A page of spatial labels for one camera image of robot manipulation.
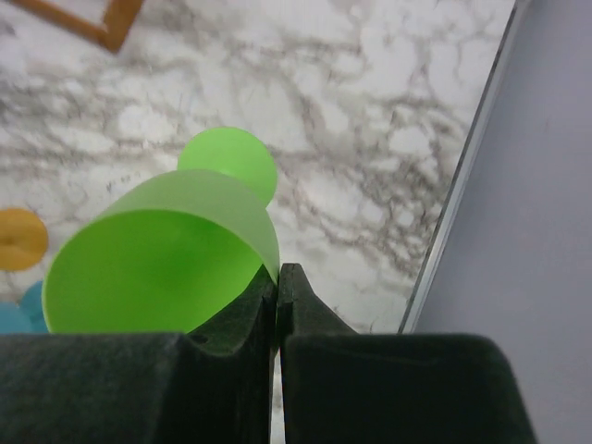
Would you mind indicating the green plastic wine glass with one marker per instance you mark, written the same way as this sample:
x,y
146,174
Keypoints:
x,y
175,250

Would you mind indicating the teal plastic wine glass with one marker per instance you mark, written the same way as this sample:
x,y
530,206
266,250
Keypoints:
x,y
26,316

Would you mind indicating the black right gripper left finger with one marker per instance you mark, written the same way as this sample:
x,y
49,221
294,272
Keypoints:
x,y
212,385

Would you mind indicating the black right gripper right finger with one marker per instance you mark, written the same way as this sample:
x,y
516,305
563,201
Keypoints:
x,y
340,386

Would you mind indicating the orange plastic wine glass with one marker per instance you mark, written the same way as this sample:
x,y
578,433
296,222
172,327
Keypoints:
x,y
24,239

